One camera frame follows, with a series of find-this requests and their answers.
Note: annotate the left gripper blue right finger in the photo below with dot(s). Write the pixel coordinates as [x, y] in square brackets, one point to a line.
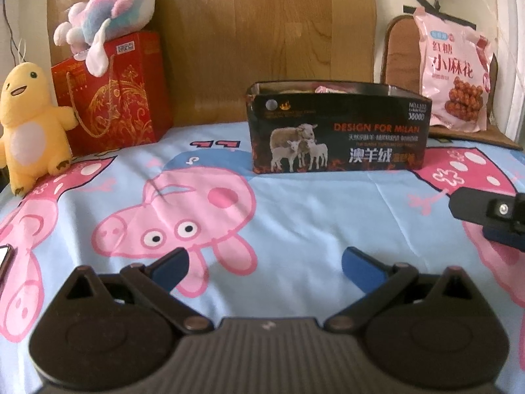
[382, 285]

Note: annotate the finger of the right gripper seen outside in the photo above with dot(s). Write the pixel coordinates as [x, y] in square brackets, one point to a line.
[500, 216]

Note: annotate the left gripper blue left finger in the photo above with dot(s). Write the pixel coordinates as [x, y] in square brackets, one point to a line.
[152, 286]

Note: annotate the pink long snack box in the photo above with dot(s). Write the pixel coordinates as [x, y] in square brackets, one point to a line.
[329, 89]

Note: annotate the nut snack packet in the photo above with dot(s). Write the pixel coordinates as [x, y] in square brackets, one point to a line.
[296, 90]

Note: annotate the cartoon pig bedsheet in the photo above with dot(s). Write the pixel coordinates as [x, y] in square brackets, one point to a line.
[259, 245]

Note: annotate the pink twisted dough snack bag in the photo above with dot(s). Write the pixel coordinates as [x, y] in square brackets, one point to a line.
[454, 72]

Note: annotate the black sheep print box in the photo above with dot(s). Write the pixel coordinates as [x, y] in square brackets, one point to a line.
[373, 127]

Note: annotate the red gift bag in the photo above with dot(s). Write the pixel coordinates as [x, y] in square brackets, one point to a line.
[128, 106]

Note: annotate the yellow plush duck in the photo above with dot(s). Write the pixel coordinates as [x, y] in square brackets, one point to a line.
[34, 141]

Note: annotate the brown chair cushion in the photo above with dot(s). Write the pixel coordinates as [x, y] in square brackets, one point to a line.
[401, 67]

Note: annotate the wooden board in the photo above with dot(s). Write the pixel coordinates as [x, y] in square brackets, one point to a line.
[215, 49]

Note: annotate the pink blue plush fish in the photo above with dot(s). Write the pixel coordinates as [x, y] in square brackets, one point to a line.
[91, 24]

